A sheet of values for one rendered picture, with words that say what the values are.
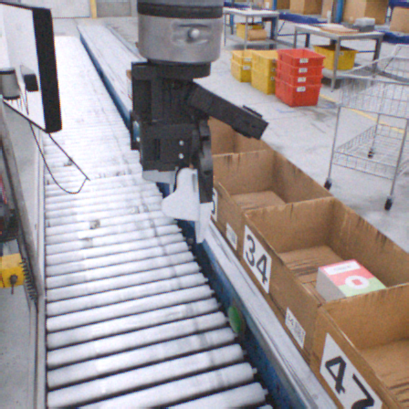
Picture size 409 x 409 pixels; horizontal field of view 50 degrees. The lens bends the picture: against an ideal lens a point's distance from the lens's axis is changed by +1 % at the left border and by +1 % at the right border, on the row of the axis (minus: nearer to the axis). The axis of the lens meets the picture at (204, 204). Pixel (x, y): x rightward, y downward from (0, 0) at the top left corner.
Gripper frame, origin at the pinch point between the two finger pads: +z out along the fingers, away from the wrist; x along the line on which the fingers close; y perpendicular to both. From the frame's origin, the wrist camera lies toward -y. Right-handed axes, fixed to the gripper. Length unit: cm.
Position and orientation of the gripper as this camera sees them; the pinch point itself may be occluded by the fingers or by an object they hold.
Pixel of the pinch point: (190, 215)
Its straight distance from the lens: 58.4
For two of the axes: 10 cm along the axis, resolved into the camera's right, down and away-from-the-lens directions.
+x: 3.4, 4.5, -8.2
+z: -0.5, 8.9, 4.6
